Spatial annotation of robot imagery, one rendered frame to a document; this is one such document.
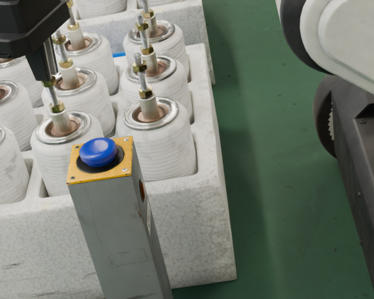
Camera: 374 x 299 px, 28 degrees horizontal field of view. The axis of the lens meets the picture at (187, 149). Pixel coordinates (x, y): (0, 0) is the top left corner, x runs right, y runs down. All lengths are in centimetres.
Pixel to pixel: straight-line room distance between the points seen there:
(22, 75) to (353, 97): 51
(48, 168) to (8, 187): 7
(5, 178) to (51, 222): 9
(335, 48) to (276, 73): 81
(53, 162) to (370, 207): 40
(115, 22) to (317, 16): 78
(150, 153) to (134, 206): 17
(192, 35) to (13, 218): 60
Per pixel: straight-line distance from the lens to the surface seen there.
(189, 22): 144
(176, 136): 96
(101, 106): 109
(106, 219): 82
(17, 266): 107
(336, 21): 70
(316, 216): 116
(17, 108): 110
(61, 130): 99
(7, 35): 89
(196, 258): 104
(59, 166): 98
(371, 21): 71
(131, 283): 89
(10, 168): 102
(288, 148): 130
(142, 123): 96
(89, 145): 81
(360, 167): 96
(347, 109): 105
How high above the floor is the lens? 77
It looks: 35 degrees down
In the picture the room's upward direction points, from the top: 12 degrees counter-clockwise
